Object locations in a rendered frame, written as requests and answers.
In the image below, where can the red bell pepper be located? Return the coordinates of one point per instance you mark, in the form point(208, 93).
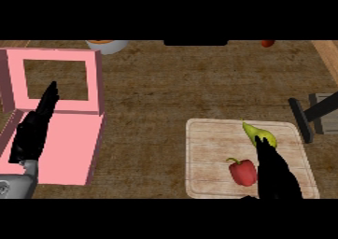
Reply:
point(243, 172)

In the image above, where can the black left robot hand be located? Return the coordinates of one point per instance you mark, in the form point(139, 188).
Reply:
point(31, 133)

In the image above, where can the pale wooden cutting board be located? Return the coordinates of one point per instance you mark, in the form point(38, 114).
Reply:
point(212, 155)

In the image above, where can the white bowl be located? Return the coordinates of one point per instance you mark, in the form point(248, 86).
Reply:
point(108, 46)

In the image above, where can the pale wooden plank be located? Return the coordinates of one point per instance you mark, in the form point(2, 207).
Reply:
point(332, 59)

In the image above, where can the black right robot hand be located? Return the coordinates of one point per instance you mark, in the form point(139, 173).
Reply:
point(274, 174)

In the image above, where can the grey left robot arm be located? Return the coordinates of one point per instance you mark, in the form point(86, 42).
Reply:
point(15, 183)

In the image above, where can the black and grey rack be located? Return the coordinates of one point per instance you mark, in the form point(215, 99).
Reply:
point(322, 112)

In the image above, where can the pink tiered basket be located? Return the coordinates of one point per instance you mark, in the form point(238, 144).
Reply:
point(61, 124)

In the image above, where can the small red fruit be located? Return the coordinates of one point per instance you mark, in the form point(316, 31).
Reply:
point(267, 43)

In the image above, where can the green pear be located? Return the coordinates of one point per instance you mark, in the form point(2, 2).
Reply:
point(258, 133)

